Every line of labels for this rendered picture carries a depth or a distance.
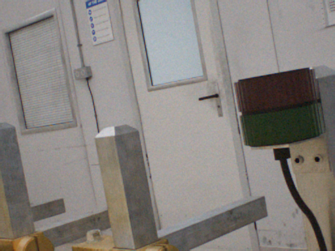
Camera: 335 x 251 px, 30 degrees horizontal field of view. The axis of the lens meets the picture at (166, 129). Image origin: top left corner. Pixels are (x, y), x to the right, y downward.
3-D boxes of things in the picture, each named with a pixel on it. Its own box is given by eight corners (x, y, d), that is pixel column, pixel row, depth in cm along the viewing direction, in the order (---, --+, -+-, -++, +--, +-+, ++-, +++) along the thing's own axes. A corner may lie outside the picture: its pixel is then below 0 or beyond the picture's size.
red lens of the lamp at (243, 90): (269, 104, 51) (265, 77, 50) (335, 95, 46) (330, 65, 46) (222, 114, 46) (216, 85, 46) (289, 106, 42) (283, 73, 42)
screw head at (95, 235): (96, 237, 75) (94, 228, 75) (107, 238, 74) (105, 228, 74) (82, 242, 74) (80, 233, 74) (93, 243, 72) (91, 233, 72)
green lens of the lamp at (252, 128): (275, 134, 51) (270, 107, 51) (340, 128, 46) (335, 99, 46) (228, 148, 47) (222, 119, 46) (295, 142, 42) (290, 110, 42)
